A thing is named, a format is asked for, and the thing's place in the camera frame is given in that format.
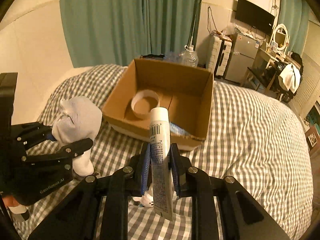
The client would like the white knit sock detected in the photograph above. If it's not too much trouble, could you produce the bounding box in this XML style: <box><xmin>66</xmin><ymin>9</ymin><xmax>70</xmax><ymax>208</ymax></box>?
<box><xmin>51</xmin><ymin>96</ymin><xmax>103</xmax><ymax>177</ymax></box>

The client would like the white tape roll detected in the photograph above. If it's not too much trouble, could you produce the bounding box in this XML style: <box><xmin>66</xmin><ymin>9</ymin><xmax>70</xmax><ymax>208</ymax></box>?
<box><xmin>131</xmin><ymin>89</ymin><xmax>159</xmax><ymax>120</ymax></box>

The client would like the white blue cream tube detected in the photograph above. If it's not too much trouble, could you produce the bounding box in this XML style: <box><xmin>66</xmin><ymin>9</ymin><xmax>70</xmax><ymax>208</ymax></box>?
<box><xmin>149</xmin><ymin>107</ymin><xmax>173</xmax><ymax>220</ymax></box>

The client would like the brown cardboard box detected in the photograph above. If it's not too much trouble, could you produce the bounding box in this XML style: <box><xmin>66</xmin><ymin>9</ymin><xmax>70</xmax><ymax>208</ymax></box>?
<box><xmin>102</xmin><ymin>59</ymin><xmax>214</xmax><ymax>151</ymax></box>

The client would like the checkered bed quilt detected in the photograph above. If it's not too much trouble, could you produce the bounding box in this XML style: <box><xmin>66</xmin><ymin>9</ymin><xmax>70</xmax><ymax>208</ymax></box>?
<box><xmin>12</xmin><ymin>64</ymin><xmax>314</xmax><ymax>240</ymax></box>

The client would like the green curtain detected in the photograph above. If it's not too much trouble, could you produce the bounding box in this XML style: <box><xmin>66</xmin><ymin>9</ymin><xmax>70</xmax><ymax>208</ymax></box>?
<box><xmin>59</xmin><ymin>0</ymin><xmax>201</xmax><ymax>68</ymax></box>
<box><xmin>278</xmin><ymin>0</ymin><xmax>310</xmax><ymax>55</ymax></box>

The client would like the wooden chair with clothes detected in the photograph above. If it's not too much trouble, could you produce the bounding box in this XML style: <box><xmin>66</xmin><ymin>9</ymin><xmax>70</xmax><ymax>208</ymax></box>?
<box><xmin>241</xmin><ymin>61</ymin><xmax>296</xmax><ymax>103</ymax></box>

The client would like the large clear water bottle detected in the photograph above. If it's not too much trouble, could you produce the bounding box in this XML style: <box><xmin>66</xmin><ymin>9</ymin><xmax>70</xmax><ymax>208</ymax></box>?
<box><xmin>180</xmin><ymin>45</ymin><xmax>199</xmax><ymax>67</ymax></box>

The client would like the white dressing table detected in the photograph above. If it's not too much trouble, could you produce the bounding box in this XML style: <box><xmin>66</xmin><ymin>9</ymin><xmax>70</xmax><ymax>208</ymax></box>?
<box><xmin>252</xmin><ymin>49</ymin><xmax>300</xmax><ymax>89</ymax></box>

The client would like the white wardrobe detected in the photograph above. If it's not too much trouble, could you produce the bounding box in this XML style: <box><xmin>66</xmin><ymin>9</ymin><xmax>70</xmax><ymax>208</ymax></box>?
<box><xmin>289</xmin><ymin>21</ymin><xmax>320</xmax><ymax>120</ymax></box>

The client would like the small grey fridge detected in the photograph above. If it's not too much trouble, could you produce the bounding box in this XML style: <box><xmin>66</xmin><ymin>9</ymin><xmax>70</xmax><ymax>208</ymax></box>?
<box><xmin>223</xmin><ymin>32</ymin><xmax>260</xmax><ymax>83</ymax></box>

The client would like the white suitcase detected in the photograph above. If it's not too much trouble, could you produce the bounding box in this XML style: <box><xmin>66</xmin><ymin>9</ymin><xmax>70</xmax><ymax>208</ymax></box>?
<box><xmin>206</xmin><ymin>34</ymin><xmax>232</xmax><ymax>77</ymax></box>

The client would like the white oval vanity mirror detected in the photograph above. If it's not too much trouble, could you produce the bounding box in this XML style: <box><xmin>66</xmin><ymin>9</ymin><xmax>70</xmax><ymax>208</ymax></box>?
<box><xmin>269</xmin><ymin>23</ymin><xmax>290</xmax><ymax>52</ymax></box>

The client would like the black wall television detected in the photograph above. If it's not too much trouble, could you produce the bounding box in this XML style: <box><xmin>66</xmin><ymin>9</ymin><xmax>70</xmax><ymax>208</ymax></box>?
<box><xmin>235</xmin><ymin>0</ymin><xmax>275</xmax><ymax>36</ymax></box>

